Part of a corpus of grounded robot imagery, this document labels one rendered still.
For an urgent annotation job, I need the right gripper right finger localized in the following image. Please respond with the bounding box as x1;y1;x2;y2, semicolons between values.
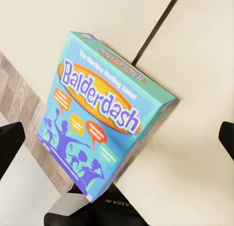
218;121;234;161

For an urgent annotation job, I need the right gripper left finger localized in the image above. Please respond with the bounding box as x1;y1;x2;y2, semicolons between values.
0;122;25;180

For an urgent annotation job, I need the board game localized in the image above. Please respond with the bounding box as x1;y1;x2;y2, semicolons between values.
38;31;175;203

